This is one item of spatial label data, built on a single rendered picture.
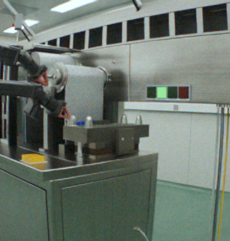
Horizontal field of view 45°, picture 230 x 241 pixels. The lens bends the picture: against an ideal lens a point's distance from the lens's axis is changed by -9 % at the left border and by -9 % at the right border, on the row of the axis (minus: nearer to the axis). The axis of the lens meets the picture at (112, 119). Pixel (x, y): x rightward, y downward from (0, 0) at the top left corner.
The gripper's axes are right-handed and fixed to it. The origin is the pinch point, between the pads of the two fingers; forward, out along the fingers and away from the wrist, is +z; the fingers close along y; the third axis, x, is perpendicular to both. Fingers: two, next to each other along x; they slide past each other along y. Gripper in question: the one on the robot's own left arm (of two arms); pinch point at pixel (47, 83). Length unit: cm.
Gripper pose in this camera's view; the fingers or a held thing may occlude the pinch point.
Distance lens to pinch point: 140.5
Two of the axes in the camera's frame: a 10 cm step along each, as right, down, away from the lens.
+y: 7.2, 0.5, -6.9
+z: 5.2, 6.2, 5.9
